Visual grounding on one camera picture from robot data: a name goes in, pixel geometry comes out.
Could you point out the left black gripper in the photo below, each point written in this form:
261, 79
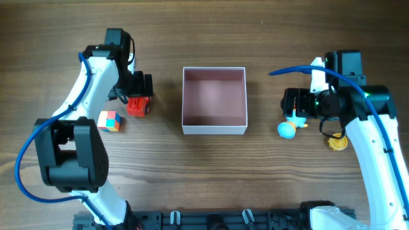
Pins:
139, 91

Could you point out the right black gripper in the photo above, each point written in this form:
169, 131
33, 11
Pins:
298, 102

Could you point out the red toy fire truck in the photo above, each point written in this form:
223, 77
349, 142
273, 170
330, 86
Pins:
138, 106

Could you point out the blue orange toy figure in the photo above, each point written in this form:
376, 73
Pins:
288, 128

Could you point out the multicolour puzzle cube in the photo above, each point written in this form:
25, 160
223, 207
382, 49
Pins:
109, 121

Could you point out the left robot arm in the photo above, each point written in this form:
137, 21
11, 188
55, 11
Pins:
71, 153

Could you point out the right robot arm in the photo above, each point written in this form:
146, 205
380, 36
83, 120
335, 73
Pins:
368, 118

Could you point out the yellow round toy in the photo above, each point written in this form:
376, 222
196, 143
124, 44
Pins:
338, 143

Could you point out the pink open cardboard box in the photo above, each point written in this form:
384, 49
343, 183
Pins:
214, 101

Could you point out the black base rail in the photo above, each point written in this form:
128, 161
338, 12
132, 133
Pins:
262, 220

